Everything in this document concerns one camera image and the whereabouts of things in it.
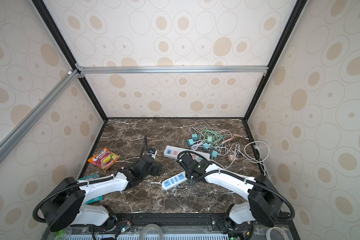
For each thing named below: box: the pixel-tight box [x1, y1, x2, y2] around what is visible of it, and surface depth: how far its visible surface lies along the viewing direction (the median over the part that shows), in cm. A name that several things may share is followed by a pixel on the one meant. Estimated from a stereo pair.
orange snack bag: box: [87, 147, 121, 171], surface depth 96 cm
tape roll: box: [265, 226, 289, 240], surface depth 71 cm
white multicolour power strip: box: [163, 145, 211, 162], surface depth 99 cm
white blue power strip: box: [160, 171, 188, 191], surface depth 87 cm
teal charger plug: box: [191, 132, 199, 141], surface depth 108 cm
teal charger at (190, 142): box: [187, 138, 195, 146], surface depth 105 cm
